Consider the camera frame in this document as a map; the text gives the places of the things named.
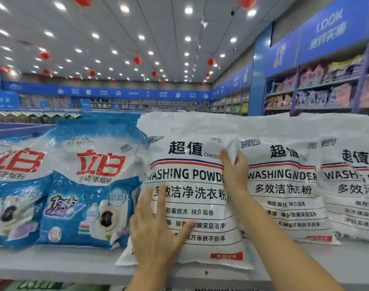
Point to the person's left hand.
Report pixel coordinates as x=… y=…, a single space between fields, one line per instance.
x=154 y=239

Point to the person's right hand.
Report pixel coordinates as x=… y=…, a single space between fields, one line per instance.
x=238 y=178

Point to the grey metal shelf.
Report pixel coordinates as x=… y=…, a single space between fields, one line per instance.
x=63 y=263

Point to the person's right forearm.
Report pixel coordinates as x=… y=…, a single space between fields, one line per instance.
x=281 y=245

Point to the blue pillar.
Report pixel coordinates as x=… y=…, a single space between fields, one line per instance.
x=260 y=75

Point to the small blue hanging sign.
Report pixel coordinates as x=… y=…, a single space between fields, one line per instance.
x=85 y=104

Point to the white ceiling spotlight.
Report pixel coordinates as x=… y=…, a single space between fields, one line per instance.
x=204 y=23

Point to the row of green boxes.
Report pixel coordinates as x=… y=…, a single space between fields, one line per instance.
x=33 y=117

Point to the large red paper lantern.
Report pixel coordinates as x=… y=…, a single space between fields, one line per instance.
x=81 y=0
x=247 y=1

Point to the rows of round ceiling lights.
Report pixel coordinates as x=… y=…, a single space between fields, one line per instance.
x=124 y=8

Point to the large blue hanging sign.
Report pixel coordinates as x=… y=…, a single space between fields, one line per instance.
x=4 y=98

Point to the rows of small red lanterns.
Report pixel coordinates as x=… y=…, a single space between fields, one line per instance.
x=45 y=55

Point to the wall shelf of detergent bottles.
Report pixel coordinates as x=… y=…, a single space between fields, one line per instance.
x=330 y=87

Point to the blue wall sign band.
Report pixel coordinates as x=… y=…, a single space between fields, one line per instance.
x=111 y=92

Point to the blue wall shelving unit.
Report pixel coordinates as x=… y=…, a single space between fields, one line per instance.
x=330 y=27

